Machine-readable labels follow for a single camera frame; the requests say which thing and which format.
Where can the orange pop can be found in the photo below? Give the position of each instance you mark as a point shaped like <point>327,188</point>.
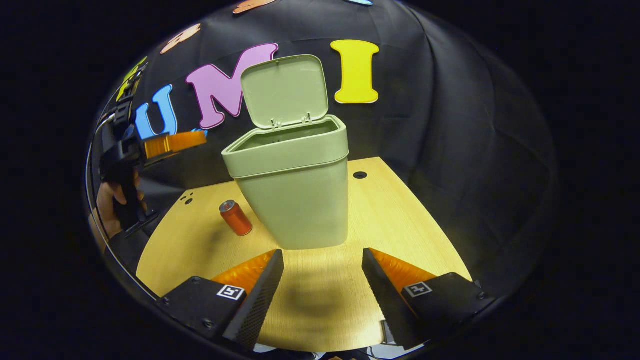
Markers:
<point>237,220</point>

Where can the wooden desktop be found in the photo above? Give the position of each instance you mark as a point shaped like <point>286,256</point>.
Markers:
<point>320,300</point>

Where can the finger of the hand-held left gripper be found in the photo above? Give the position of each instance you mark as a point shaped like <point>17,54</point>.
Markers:
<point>172,142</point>

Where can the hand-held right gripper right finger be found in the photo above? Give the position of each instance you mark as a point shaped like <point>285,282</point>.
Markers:
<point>385,300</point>

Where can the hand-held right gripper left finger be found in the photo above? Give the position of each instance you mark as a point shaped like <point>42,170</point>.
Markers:
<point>257,305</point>

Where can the pale green desktop garbage bin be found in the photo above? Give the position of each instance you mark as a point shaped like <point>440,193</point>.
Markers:
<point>300,200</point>

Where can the black backdrop cloth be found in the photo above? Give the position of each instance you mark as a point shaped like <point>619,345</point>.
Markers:
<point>450,125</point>

